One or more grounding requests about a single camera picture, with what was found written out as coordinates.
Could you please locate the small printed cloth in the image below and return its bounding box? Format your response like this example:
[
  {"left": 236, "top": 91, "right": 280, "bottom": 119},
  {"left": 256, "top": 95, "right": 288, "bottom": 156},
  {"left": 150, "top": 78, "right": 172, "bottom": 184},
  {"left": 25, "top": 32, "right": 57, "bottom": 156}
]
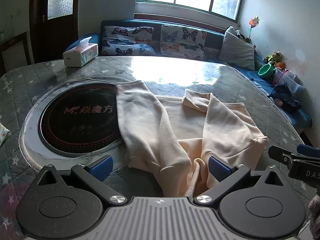
[{"left": 0, "top": 123, "right": 11, "bottom": 146}]

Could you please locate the black white patterned pillow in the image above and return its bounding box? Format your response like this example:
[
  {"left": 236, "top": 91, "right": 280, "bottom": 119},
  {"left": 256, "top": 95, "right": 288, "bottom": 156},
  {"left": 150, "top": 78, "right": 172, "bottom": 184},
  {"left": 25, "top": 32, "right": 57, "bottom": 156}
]
[{"left": 235, "top": 30, "right": 251, "bottom": 43}]

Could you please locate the blue sofa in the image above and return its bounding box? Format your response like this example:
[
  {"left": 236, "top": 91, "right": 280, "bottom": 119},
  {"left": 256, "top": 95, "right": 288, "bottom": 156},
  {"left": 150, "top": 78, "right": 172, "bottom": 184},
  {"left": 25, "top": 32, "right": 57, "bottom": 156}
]
[{"left": 65, "top": 19, "right": 313, "bottom": 131}]

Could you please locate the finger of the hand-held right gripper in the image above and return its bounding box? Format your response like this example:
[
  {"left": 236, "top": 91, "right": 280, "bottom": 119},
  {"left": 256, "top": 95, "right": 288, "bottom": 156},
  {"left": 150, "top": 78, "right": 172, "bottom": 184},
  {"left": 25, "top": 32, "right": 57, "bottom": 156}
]
[
  {"left": 297, "top": 143, "right": 320, "bottom": 157},
  {"left": 268, "top": 145, "right": 292, "bottom": 166}
]

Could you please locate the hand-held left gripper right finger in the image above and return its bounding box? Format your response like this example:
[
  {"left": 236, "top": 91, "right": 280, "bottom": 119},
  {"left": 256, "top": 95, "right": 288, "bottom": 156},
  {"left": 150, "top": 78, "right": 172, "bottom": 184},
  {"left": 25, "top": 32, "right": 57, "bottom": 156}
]
[{"left": 194, "top": 156, "right": 291, "bottom": 205}]

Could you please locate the colourful pinwheel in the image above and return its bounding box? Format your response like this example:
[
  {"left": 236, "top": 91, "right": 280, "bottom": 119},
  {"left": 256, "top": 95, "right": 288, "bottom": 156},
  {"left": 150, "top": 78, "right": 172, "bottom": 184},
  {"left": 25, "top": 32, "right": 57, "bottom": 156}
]
[{"left": 247, "top": 15, "right": 260, "bottom": 43}]

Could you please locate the green bowl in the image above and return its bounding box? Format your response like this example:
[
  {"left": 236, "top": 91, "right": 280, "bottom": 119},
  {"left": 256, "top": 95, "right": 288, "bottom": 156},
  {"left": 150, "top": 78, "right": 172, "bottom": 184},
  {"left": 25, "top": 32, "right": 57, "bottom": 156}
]
[{"left": 258, "top": 63, "right": 275, "bottom": 79}]

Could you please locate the plush toy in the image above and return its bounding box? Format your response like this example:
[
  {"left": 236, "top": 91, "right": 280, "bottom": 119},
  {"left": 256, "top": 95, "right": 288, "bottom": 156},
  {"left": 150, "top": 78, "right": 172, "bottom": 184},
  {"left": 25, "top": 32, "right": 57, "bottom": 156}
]
[{"left": 262, "top": 51, "right": 284, "bottom": 67}]

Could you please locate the butterfly print cushion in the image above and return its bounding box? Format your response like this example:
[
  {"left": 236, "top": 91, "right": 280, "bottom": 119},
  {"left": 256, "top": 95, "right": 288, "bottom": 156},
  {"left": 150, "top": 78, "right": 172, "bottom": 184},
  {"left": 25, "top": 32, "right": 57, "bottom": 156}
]
[
  {"left": 160, "top": 24, "right": 207, "bottom": 60},
  {"left": 101, "top": 25, "right": 156, "bottom": 57}
]

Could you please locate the clear plastic bag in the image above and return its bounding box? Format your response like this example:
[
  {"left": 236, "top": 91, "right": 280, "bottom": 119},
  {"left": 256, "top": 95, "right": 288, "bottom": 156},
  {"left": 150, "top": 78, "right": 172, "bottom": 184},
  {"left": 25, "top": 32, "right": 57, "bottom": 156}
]
[{"left": 272, "top": 67, "right": 306, "bottom": 93}]

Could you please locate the grey pillow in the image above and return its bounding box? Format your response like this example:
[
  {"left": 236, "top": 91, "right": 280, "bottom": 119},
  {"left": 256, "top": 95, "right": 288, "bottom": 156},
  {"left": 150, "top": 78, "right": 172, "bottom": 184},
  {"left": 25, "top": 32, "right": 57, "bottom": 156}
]
[{"left": 218, "top": 26, "right": 256, "bottom": 71}]

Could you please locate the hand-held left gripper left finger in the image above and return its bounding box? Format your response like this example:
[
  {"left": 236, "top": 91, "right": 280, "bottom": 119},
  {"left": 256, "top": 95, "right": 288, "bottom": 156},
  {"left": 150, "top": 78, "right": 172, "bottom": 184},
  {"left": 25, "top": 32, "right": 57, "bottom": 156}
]
[{"left": 32, "top": 154, "right": 126, "bottom": 205}]

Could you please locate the dark wooden door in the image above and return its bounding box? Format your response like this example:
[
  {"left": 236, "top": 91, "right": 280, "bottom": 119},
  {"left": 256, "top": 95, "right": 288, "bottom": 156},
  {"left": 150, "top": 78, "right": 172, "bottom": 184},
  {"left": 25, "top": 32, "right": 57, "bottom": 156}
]
[{"left": 29, "top": 0, "right": 81, "bottom": 65}]

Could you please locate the cream sweater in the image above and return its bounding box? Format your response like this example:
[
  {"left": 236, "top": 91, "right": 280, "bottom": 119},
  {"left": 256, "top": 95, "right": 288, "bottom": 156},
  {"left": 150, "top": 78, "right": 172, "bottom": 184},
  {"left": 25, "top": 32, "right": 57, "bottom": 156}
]
[{"left": 115, "top": 80, "right": 269, "bottom": 197}]

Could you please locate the tissue box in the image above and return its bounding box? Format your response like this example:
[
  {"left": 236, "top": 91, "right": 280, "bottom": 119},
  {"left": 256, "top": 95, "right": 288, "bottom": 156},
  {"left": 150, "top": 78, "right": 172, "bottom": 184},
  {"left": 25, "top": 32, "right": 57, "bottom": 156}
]
[{"left": 63, "top": 36, "right": 98, "bottom": 67}]

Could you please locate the black round induction cooktop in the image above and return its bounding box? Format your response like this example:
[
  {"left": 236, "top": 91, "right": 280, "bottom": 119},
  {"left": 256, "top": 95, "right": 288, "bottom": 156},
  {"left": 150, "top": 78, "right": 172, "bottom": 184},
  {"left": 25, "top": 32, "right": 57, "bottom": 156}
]
[{"left": 37, "top": 82, "right": 126, "bottom": 158}]

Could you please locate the dark cloth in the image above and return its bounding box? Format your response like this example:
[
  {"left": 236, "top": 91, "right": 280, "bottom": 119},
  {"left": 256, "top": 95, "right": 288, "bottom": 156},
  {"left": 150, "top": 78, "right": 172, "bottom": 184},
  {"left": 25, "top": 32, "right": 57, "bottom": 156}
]
[{"left": 267, "top": 83, "right": 302, "bottom": 113}]

